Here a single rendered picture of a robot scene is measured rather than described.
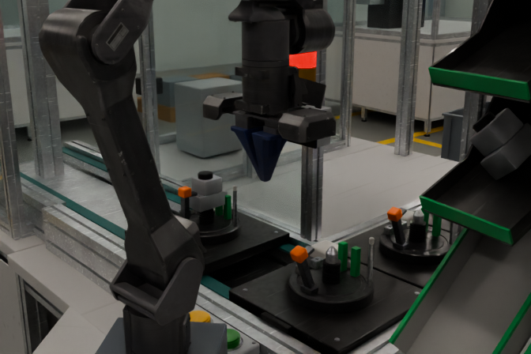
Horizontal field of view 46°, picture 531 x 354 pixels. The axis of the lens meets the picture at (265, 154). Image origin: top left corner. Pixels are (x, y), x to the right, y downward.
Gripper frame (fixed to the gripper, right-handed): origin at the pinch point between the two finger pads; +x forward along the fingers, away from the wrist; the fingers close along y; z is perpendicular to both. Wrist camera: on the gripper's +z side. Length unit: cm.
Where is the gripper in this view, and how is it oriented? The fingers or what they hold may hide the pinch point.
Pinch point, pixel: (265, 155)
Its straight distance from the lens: 79.0
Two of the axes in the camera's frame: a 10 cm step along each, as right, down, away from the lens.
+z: 7.3, -1.9, 6.5
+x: 0.0, 9.6, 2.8
